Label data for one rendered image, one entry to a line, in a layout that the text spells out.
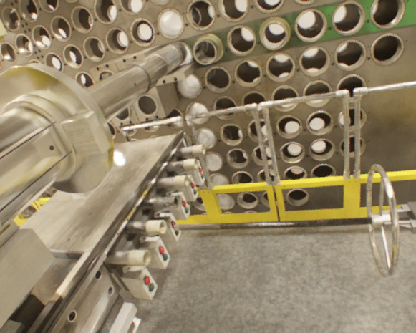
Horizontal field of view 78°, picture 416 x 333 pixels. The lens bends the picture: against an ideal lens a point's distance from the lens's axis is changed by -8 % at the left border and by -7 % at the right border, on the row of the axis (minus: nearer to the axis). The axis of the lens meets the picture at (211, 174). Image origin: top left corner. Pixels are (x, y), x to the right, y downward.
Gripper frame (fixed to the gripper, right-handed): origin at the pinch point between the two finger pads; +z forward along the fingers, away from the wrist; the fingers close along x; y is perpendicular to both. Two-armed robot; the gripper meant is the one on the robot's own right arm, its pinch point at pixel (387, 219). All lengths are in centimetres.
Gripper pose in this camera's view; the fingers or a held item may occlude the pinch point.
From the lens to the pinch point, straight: 109.4
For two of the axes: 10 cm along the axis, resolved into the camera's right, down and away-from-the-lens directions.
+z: -9.4, 0.9, 3.4
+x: 2.6, -4.6, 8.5
